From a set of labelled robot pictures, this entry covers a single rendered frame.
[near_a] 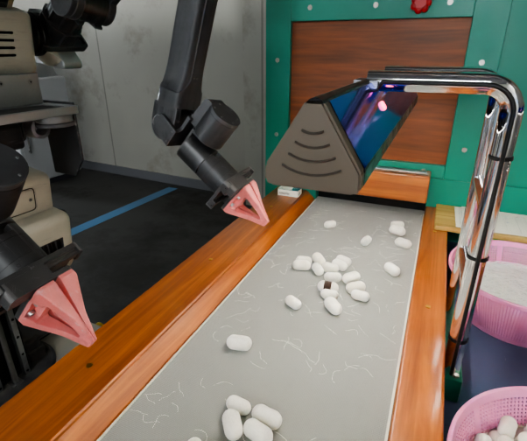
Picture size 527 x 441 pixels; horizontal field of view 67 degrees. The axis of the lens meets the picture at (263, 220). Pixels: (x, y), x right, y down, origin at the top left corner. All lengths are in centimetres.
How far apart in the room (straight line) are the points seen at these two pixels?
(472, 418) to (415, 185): 63
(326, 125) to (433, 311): 45
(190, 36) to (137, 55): 309
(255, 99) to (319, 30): 188
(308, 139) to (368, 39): 80
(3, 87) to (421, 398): 87
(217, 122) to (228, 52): 259
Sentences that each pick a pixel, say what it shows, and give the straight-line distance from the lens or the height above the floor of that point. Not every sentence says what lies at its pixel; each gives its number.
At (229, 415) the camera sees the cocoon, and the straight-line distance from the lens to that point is 51.
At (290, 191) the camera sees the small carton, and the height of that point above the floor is 78.
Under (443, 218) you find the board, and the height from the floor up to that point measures 78.
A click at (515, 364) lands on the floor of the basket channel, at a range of 80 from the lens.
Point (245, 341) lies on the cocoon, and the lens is 60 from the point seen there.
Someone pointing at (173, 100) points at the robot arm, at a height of 106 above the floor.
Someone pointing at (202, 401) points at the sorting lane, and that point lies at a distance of 56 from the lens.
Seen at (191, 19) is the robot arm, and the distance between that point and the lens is 74.
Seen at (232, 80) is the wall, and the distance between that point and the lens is 325.
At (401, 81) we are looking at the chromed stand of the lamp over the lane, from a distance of 52.
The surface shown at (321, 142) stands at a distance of 32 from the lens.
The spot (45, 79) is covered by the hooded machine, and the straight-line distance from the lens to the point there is 411.
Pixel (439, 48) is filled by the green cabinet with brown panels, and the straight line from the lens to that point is 109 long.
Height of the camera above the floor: 115
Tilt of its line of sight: 23 degrees down
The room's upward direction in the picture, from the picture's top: straight up
